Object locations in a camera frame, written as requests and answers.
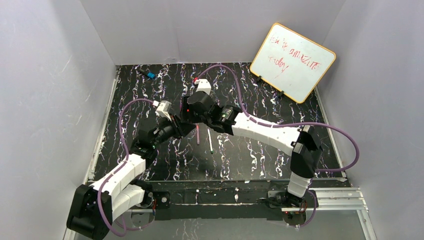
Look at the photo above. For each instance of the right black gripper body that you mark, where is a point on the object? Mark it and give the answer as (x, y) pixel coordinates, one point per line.
(189, 108)

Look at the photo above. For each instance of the white whiteboard orange frame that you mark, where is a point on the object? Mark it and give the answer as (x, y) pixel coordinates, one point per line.
(291, 63)

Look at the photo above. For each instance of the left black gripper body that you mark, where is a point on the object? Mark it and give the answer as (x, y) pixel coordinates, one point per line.
(180, 125)

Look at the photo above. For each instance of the pink pen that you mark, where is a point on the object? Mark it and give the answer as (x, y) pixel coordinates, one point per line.
(197, 135)

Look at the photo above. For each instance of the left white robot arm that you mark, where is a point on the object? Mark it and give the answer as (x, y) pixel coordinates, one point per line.
(95, 207)

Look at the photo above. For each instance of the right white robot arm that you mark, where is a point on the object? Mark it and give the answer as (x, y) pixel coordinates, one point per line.
(300, 143)

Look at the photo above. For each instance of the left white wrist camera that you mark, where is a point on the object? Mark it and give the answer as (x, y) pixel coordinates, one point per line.
(162, 109)

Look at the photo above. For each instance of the blue capped black marker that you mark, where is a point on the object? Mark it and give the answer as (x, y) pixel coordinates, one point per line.
(148, 74)

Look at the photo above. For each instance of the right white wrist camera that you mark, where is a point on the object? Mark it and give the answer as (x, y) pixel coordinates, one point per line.
(202, 85)

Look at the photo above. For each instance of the white pen green tip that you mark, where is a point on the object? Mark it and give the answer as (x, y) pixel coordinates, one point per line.
(210, 141)

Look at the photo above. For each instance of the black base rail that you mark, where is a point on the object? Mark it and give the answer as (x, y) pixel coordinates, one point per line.
(258, 199)

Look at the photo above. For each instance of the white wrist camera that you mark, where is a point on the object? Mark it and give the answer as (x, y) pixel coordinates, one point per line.
(162, 109)
(202, 85)

